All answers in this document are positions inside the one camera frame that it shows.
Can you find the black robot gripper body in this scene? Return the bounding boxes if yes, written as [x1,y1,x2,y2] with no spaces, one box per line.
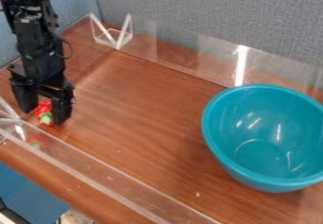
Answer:
[9,29,75,98]

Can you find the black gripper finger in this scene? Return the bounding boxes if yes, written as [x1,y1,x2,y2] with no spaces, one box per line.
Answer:
[11,78,37,113]
[51,88,75,126]

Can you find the red toy strawberry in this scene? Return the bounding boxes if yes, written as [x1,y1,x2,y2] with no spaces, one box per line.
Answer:
[35,101,55,126]

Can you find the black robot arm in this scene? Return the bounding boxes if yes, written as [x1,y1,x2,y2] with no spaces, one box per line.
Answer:
[0,0,75,126]

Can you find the blue plastic bowl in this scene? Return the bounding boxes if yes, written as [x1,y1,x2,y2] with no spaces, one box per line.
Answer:
[200,84,323,193]

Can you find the clear acrylic front barrier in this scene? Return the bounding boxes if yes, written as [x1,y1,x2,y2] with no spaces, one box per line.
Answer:
[0,97,220,224]

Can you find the clear acrylic barrier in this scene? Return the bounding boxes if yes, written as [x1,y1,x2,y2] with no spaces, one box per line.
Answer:
[0,97,220,224]
[87,12,323,99]

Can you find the clear acrylic back barrier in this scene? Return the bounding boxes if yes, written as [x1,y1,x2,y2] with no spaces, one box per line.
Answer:
[87,12,323,99]

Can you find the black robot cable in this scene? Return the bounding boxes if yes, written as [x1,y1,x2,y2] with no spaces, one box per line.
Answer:
[56,37,73,60]

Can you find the clear acrylic corner bracket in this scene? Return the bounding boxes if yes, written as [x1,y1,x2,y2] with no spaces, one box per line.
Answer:
[88,13,132,50]

